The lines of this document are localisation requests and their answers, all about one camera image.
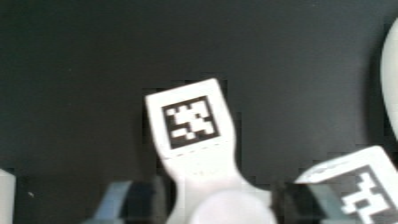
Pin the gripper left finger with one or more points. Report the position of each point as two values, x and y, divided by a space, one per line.
134 204

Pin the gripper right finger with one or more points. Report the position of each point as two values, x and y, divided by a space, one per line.
308 205

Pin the white cross table base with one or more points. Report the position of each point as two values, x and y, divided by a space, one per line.
219 199

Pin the white round table top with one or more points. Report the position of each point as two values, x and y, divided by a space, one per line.
389 75

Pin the white front fence rail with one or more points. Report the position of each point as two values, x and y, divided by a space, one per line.
7 191

